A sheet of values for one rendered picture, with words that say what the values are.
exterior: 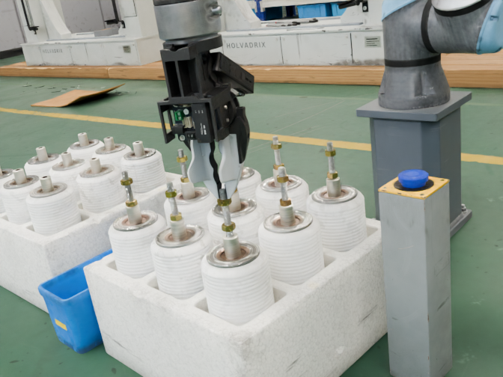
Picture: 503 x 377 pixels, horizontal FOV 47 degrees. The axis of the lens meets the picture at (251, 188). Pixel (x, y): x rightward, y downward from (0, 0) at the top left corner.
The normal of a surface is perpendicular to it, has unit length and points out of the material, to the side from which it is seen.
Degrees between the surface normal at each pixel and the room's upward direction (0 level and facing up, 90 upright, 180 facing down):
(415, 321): 90
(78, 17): 90
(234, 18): 90
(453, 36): 118
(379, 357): 0
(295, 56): 90
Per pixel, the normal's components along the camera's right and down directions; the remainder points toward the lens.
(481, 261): -0.14, -0.92
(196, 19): 0.32, 0.30
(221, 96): 0.93, 0.00
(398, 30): -0.73, 0.34
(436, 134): 0.07, 0.35
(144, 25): 0.75, 0.14
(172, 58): -0.32, 0.39
